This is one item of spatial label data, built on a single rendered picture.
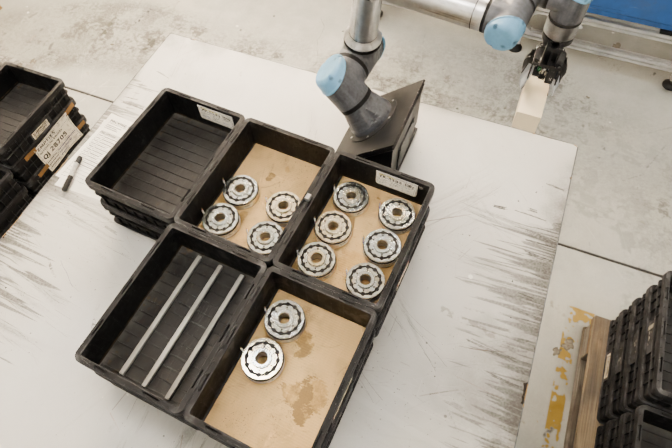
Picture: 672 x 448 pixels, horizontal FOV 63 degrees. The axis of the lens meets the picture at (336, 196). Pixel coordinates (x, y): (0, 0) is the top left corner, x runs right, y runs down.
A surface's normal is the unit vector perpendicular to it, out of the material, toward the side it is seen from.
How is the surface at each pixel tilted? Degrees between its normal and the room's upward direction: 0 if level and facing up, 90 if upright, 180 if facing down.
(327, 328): 0
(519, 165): 0
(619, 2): 90
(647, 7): 90
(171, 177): 0
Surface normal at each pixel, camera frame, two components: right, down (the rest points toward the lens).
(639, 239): -0.03, -0.54
